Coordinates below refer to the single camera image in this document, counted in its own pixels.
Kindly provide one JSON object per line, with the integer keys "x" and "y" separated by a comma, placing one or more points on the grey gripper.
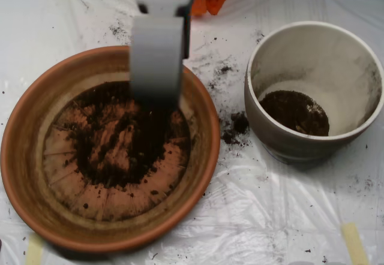
{"x": 156, "y": 52}

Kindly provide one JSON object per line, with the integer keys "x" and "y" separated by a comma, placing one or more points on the dark soil pile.
{"x": 150, "y": 148}

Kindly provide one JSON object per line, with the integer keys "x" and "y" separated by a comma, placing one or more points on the dark soil heap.
{"x": 288, "y": 112}

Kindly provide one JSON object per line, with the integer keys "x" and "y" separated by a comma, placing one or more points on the spilled soil patch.
{"x": 238, "y": 124}

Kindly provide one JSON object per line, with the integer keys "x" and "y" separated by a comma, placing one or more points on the white ceramic plant pot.
{"x": 315, "y": 61}

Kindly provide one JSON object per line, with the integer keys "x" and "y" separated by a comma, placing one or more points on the terracotta clay saucer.
{"x": 27, "y": 157}

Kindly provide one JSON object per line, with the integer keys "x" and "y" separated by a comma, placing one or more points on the clear plastic cover sheet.
{"x": 270, "y": 202}

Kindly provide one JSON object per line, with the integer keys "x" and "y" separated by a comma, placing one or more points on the beige masking tape strip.
{"x": 355, "y": 244}
{"x": 34, "y": 250}

